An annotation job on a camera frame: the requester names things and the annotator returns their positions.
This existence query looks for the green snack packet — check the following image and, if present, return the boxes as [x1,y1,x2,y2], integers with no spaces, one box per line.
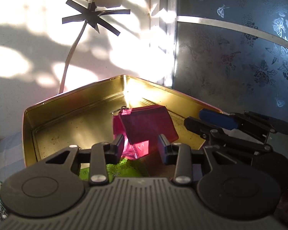
[78,157,149,181]

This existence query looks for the white power cable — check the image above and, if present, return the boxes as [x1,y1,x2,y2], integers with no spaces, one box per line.
[58,20,88,95]

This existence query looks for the black tape cross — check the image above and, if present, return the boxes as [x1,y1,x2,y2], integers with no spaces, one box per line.
[62,0,131,36]

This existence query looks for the pink macaron biscuit tin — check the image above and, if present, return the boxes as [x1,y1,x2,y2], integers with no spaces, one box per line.
[22,75,221,167]

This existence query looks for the pink zipper pouch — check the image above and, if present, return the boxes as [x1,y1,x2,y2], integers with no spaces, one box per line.
[112,105,179,160]

